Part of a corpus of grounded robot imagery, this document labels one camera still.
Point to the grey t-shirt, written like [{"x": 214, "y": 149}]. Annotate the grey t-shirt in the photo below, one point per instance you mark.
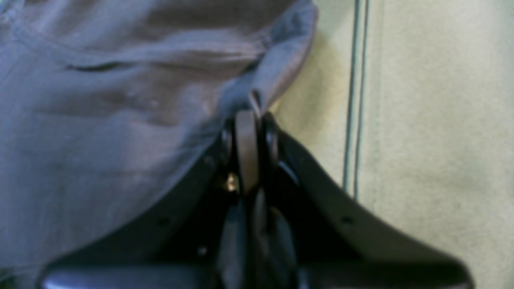
[{"x": 105, "y": 104}]

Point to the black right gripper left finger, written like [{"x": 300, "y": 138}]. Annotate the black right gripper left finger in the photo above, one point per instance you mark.
[{"x": 196, "y": 237}]

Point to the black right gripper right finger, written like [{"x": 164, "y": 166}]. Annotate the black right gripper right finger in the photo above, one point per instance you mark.
[{"x": 335, "y": 242}]

